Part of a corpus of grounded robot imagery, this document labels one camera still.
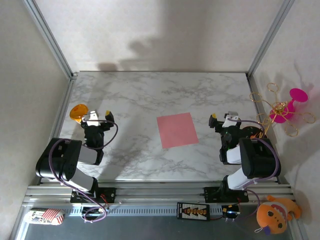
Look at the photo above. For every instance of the pink plastic goblet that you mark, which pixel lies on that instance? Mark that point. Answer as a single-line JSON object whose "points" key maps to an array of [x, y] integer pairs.
{"points": [[298, 95]]}

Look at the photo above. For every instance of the orange plastic cup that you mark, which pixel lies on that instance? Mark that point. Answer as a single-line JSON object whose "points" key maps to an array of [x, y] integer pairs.
{"points": [[77, 113]]}

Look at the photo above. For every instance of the red striped snack bag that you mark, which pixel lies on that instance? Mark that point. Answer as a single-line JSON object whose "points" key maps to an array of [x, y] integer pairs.
{"points": [[50, 216]]}

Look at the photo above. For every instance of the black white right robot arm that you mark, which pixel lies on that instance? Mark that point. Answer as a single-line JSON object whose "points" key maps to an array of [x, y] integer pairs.
{"points": [[260, 162]]}

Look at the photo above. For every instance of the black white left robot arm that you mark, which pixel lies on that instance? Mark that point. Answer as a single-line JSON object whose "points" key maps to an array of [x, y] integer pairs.
{"points": [[60, 162]]}

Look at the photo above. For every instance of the grey metal sheet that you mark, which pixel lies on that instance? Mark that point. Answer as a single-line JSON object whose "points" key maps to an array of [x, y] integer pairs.
{"points": [[150, 230]]}

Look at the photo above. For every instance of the black power connector box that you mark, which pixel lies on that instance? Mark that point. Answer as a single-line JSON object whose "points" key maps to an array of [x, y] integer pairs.
{"points": [[228, 210]]}

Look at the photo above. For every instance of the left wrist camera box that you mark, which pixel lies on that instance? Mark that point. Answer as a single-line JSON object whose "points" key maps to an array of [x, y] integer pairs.
{"points": [[92, 118]]}

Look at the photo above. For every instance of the pink square paper sheet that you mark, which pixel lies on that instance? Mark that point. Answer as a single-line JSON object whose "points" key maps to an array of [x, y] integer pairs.
{"points": [[177, 130]]}

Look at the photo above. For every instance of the aluminium frame post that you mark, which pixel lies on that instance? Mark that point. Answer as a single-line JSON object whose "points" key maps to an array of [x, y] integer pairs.
{"points": [[270, 37], [52, 40]]}

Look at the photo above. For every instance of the black charging board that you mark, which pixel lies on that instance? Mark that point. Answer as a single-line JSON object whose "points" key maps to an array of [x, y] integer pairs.
{"points": [[192, 212]]}

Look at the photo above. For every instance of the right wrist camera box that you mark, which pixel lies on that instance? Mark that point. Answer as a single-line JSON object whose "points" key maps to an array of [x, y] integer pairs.
{"points": [[231, 120]]}

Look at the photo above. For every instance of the aluminium side rail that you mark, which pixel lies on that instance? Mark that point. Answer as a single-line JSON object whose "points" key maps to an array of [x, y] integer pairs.
{"points": [[57, 130], [257, 98]]}

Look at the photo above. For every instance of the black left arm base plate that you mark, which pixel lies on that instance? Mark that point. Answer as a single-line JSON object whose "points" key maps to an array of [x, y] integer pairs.
{"points": [[110, 193]]}

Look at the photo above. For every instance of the aluminium frame rail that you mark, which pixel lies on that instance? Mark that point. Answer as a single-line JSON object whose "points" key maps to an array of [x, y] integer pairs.
{"points": [[160, 192]]}

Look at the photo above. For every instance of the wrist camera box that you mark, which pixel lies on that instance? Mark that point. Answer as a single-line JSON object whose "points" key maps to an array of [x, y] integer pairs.
{"points": [[231, 120], [92, 118]]}

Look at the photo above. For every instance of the orange plush fish toy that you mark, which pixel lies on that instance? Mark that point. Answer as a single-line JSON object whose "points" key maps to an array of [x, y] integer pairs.
{"points": [[272, 215]]}

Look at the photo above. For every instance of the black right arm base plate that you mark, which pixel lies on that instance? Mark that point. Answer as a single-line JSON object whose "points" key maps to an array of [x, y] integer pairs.
{"points": [[211, 193]]}

